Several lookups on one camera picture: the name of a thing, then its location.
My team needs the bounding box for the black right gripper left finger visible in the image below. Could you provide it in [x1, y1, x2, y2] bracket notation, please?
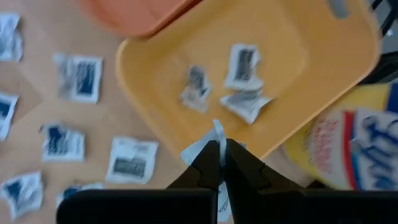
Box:
[56, 139, 223, 224]

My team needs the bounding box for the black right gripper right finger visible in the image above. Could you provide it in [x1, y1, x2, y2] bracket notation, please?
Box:
[224, 139, 398, 224]

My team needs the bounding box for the yellow plastic bin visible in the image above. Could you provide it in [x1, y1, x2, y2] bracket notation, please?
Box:
[114, 0, 383, 161]

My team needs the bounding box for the Lysol wipes canister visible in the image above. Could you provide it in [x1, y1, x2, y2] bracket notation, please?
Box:
[284, 83, 398, 191]

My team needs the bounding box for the orange plastic bin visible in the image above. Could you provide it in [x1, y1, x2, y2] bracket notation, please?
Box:
[79, 0, 203, 39]

